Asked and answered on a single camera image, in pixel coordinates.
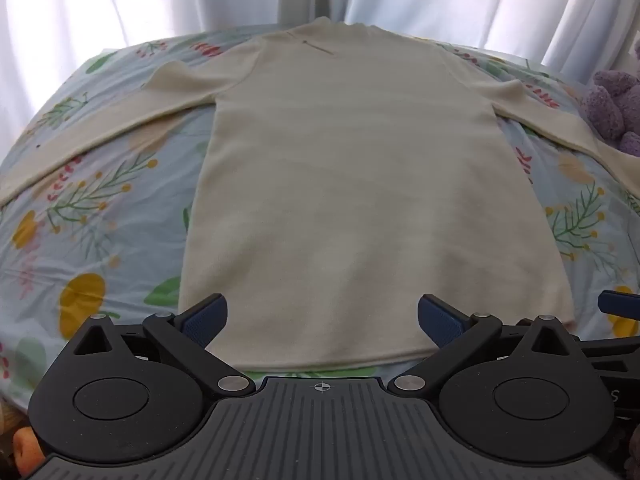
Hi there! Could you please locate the orange soft object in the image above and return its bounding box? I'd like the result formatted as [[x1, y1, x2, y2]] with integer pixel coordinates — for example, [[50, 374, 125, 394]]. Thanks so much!
[[10, 427, 47, 477]]

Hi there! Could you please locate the white curtain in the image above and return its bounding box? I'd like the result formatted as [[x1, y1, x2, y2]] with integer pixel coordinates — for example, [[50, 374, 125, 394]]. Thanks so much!
[[0, 0, 640, 86]]

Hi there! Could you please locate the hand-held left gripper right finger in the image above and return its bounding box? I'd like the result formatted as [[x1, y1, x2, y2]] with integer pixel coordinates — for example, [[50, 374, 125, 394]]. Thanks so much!
[[389, 294, 583, 397]]

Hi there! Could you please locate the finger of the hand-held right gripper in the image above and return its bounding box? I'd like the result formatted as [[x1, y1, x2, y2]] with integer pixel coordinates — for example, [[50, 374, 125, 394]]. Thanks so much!
[[598, 286, 640, 333]]

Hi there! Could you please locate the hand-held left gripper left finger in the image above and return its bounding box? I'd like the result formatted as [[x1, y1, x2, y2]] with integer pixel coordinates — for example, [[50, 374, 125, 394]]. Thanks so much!
[[65, 294, 256, 397]]

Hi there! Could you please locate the purple plush toy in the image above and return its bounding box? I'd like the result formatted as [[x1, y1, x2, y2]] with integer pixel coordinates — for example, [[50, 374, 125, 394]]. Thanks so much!
[[582, 42, 640, 158]]

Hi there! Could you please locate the floral printed bed sheet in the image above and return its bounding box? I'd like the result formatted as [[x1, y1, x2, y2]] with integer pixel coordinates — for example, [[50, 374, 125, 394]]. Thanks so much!
[[0, 25, 640, 411]]

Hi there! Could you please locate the cream long-sleeved sweater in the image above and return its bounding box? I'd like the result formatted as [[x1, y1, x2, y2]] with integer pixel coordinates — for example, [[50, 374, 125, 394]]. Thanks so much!
[[0, 16, 640, 371]]

